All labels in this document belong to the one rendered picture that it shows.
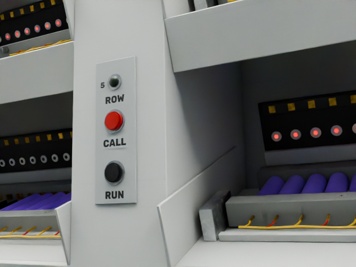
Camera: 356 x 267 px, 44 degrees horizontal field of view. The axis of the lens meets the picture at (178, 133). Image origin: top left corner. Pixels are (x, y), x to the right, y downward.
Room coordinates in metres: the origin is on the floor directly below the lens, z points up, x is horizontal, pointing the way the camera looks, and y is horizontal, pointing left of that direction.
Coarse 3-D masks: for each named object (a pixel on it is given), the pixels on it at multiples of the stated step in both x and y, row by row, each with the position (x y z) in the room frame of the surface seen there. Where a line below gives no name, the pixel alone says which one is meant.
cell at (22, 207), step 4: (48, 192) 0.57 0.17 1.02; (40, 196) 0.56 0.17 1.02; (44, 196) 0.56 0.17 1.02; (48, 196) 0.56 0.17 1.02; (32, 200) 0.54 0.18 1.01; (36, 200) 0.54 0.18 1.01; (40, 200) 0.55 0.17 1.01; (24, 204) 0.53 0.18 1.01; (28, 204) 0.53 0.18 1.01; (32, 204) 0.53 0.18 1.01; (16, 208) 0.52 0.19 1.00; (20, 208) 0.52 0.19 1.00; (24, 208) 0.52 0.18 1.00
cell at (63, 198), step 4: (64, 196) 0.53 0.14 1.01; (68, 196) 0.53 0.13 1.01; (56, 200) 0.52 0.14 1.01; (60, 200) 0.52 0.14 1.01; (64, 200) 0.53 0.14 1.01; (48, 204) 0.51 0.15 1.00; (52, 204) 0.51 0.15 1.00; (56, 204) 0.51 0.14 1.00; (40, 208) 0.50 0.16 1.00; (44, 208) 0.50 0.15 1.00; (48, 208) 0.50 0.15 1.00
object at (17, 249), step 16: (0, 176) 0.66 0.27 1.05; (16, 176) 0.64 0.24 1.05; (32, 176) 0.63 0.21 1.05; (48, 176) 0.62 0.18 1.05; (64, 176) 0.60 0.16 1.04; (64, 208) 0.38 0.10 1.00; (64, 224) 0.38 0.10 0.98; (0, 240) 0.48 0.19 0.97; (16, 240) 0.47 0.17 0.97; (32, 240) 0.46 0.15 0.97; (48, 240) 0.45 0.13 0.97; (64, 240) 0.38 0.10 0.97; (0, 256) 0.43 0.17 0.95; (16, 256) 0.43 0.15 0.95; (32, 256) 0.42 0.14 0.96; (48, 256) 0.41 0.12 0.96; (64, 256) 0.40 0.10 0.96
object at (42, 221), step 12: (0, 216) 0.48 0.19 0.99; (12, 216) 0.47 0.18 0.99; (24, 216) 0.47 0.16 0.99; (36, 216) 0.46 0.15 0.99; (48, 216) 0.45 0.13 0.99; (0, 228) 0.49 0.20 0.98; (12, 228) 0.48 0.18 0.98; (24, 228) 0.47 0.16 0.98; (36, 228) 0.47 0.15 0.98; (48, 228) 0.45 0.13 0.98
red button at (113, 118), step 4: (112, 112) 0.36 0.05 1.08; (116, 112) 0.36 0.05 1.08; (108, 116) 0.36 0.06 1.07; (112, 116) 0.36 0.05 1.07; (116, 116) 0.35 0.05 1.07; (120, 116) 0.35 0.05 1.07; (108, 120) 0.36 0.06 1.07; (112, 120) 0.36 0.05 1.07; (116, 120) 0.35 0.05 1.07; (120, 120) 0.35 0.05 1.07; (108, 124) 0.36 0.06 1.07; (112, 124) 0.36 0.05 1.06; (116, 124) 0.35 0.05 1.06; (120, 124) 0.36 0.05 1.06; (108, 128) 0.36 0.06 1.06; (112, 128) 0.36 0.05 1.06; (116, 128) 0.36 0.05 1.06
